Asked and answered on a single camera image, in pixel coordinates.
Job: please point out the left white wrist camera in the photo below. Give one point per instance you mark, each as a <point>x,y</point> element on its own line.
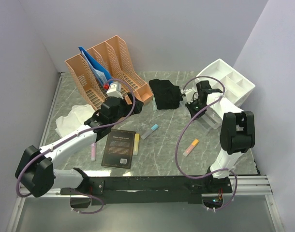
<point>114,90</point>

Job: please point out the green cap highlighter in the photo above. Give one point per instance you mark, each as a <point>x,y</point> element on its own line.
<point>154,106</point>

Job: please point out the purple highlighter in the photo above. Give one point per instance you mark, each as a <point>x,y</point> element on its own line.
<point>93,152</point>

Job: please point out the white plastic drawer unit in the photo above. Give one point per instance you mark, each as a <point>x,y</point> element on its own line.
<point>237,86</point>

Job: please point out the black cloth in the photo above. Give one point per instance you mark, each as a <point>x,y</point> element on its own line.
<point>167,95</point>

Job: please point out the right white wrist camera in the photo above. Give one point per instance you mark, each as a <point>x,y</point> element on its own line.
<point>187,95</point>

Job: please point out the peach plastic file organizer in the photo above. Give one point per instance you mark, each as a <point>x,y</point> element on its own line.
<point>113,55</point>

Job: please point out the blue cap highlighter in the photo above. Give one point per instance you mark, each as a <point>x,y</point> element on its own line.
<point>149,131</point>

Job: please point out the orange cap pink highlighter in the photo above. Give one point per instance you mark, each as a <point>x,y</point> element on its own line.
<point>190,147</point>

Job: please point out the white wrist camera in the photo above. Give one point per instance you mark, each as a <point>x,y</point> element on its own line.
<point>114,90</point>
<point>187,95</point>

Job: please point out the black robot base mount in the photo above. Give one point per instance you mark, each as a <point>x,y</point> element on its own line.
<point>154,189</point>

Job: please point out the blue document folder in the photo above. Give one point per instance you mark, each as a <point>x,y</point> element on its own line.
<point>99,71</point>

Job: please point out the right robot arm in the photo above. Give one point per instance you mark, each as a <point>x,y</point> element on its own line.
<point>237,134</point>

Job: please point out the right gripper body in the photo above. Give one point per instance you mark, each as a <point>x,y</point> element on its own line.
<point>195,106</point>

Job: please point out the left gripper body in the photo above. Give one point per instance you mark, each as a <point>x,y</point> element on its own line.
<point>127,108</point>

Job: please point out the black book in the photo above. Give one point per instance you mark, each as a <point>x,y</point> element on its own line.
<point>118,151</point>

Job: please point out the white cloth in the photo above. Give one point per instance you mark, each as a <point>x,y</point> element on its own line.
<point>76,117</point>

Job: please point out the aluminium rail frame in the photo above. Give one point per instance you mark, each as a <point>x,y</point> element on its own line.
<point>36,171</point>

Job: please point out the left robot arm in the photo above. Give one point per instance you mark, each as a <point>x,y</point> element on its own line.
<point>36,170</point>

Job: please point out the yellow highlighter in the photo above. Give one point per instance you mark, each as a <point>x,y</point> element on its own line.
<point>136,144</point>

